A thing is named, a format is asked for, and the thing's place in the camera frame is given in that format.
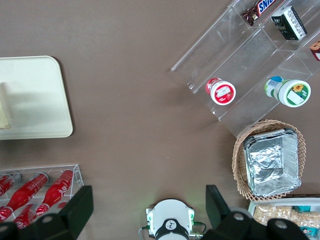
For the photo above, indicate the Snickers chocolate bar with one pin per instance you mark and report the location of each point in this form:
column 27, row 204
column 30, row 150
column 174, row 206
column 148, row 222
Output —
column 261, row 8

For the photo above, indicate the cream plastic tray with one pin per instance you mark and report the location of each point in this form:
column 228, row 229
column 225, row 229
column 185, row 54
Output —
column 37, row 97

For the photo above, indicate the sandwich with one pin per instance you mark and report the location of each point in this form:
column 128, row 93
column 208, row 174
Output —
column 4, row 107

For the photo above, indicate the clear acrylic bottle box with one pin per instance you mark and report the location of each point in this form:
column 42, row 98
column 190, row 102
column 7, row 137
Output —
column 78, row 175

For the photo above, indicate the teal snack package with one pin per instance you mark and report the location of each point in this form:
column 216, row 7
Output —
column 301, row 208

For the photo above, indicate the red strawberry yogurt cup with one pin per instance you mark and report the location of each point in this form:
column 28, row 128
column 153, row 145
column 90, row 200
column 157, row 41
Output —
column 222, row 92

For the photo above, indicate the beige puffed snack bag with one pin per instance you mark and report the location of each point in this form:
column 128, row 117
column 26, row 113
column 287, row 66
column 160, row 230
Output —
column 277, row 212

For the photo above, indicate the black drink carton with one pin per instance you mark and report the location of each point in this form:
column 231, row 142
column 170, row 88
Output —
column 288, row 23

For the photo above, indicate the aluminium foil container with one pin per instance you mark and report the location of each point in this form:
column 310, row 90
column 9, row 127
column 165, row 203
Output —
column 272, row 162

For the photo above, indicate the brown red snack package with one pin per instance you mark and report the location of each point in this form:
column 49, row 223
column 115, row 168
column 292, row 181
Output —
column 316, row 50

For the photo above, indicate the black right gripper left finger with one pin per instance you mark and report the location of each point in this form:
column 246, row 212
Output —
column 70, row 215

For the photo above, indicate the woven wicker basket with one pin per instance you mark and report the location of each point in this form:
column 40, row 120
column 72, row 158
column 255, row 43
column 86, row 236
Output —
column 240, row 160

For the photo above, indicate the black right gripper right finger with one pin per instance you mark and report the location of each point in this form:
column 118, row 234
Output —
column 217, row 212

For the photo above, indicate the white plastic snack bin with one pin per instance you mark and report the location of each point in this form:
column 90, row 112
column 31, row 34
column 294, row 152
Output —
column 252, row 205

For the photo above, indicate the red cola bottle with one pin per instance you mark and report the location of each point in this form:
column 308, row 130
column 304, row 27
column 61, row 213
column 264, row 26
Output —
column 56, row 191
column 6, row 183
column 23, row 193
column 26, row 216

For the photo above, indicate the clear acrylic tiered shelf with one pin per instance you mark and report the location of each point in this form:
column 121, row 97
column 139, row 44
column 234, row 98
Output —
column 250, row 60

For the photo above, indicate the green sunflower yogurt cup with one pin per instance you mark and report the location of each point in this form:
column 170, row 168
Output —
column 292, row 92

